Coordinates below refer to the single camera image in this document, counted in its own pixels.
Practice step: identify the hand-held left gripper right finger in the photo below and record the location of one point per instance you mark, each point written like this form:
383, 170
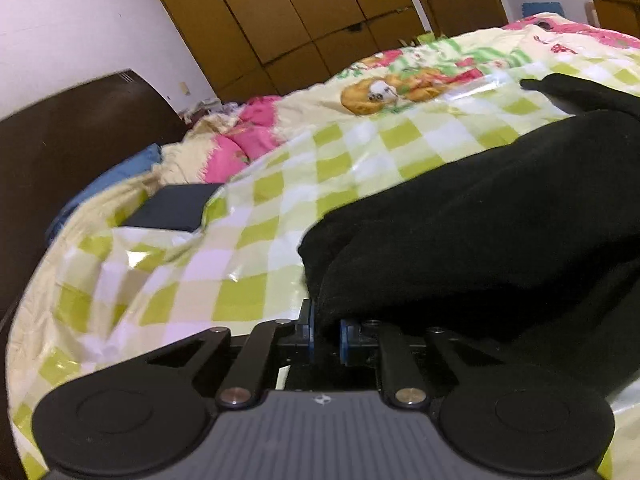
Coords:
345, 341

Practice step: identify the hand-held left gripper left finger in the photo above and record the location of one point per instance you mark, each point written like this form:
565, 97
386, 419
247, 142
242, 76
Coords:
310, 332

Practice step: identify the black pants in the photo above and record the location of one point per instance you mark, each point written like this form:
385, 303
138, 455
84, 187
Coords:
475, 210

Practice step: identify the checkered printed bed cover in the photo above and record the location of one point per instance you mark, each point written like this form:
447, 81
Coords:
350, 160

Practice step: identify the pink quilt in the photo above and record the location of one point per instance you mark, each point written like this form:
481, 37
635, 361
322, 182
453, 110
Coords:
260, 115

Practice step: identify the blue cloth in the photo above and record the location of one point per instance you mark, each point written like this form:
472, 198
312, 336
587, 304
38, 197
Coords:
115, 175

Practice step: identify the small green object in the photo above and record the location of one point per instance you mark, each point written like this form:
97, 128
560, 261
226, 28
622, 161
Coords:
425, 37

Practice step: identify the dark brown headboard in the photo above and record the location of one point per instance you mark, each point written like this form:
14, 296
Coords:
60, 135

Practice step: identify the wooden wardrobe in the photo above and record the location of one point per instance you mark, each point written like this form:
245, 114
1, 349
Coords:
300, 5

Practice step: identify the blue foam mat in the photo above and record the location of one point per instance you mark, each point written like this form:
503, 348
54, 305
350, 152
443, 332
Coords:
540, 8

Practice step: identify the wooden cabinet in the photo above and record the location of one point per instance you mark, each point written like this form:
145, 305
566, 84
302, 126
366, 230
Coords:
617, 12

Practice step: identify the wall outlet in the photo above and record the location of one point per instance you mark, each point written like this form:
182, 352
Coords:
185, 89

